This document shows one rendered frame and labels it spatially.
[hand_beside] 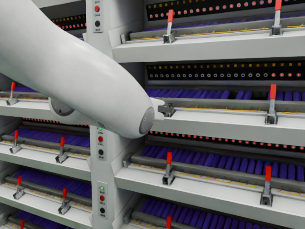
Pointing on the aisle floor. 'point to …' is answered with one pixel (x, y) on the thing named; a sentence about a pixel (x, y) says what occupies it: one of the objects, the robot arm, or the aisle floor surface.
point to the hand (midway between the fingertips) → (157, 110)
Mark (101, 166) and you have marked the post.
